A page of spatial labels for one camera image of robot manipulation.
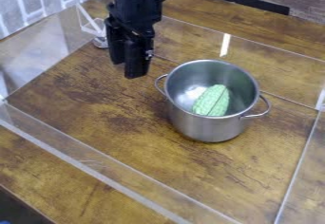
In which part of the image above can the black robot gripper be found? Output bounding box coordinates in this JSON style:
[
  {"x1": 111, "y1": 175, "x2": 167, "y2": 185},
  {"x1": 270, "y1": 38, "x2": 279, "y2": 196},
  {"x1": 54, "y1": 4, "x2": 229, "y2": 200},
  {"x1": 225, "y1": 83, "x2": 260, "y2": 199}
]
[{"x1": 107, "y1": 0, "x2": 163, "y2": 79}]

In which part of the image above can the pink handled metal spoon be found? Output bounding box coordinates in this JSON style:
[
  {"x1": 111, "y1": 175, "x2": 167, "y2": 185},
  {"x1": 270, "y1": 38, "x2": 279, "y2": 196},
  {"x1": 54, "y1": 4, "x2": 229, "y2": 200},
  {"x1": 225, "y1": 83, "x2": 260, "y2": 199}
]
[{"x1": 93, "y1": 37, "x2": 109, "y2": 48}]

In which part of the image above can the stainless steel pot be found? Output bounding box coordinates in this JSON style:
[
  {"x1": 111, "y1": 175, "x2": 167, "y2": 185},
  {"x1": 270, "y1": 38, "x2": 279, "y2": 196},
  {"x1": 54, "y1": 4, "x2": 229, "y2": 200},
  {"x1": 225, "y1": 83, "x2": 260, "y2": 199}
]
[{"x1": 155, "y1": 59, "x2": 272, "y2": 142}]

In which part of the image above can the green bitter gourd toy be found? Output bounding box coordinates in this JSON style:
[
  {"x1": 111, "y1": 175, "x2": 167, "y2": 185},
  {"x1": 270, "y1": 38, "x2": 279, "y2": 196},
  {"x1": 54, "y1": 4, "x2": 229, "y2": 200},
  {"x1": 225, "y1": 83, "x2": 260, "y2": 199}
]
[{"x1": 192, "y1": 84, "x2": 230, "y2": 117}]

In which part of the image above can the black strip on table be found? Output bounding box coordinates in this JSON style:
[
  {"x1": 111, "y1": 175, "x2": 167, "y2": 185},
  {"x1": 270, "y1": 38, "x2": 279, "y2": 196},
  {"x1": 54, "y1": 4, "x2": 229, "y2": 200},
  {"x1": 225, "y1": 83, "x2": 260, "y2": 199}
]
[{"x1": 224, "y1": 0, "x2": 289, "y2": 15}]

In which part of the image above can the clear acrylic barrier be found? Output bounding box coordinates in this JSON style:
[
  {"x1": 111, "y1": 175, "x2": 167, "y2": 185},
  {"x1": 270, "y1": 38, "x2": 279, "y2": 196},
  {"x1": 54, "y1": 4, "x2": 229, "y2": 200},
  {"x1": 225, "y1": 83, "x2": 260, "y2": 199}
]
[{"x1": 0, "y1": 2, "x2": 325, "y2": 224}]

